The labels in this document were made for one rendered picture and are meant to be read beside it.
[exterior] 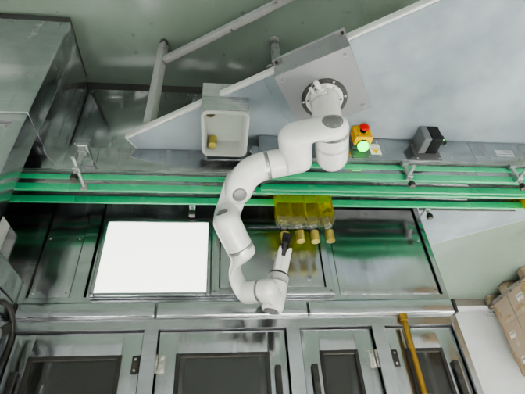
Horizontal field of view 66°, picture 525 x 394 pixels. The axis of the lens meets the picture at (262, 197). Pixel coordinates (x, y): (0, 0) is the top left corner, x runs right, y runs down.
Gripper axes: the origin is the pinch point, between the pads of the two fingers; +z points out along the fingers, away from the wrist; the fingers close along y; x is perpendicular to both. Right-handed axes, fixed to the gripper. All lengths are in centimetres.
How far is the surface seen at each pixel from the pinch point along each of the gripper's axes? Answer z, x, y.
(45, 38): 62, 123, 21
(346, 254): 11.0, -26.6, -16.0
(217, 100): 31, 36, 33
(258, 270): -7.8, 7.6, -13.1
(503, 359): 118, -275, -308
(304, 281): -7.6, -10.5, -12.7
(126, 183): 7, 65, 3
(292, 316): -21.9, -8.5, -14.4
